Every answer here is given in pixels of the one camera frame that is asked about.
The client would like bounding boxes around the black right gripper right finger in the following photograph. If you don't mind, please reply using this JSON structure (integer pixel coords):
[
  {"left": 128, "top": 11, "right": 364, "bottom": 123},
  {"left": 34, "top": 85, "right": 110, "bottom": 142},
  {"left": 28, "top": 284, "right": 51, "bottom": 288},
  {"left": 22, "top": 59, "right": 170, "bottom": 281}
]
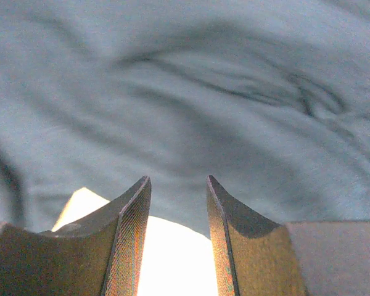
[{"left": 207, "top": 176, "right": 370, "bottom": 295}]

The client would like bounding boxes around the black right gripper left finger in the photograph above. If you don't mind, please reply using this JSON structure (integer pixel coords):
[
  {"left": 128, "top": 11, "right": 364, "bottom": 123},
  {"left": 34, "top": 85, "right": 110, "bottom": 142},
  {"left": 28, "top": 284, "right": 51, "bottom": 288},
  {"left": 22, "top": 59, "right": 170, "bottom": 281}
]
[{"left": 0, "top": 176, "right": 151, "bottom": 295}]

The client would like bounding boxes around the black t-shirt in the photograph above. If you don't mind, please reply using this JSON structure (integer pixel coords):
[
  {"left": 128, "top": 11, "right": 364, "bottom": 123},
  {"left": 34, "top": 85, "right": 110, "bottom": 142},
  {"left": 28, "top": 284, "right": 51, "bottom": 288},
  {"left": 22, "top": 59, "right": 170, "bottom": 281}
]
[{"left": 0, "top": 1, "right": 370, "bottom": 234}]

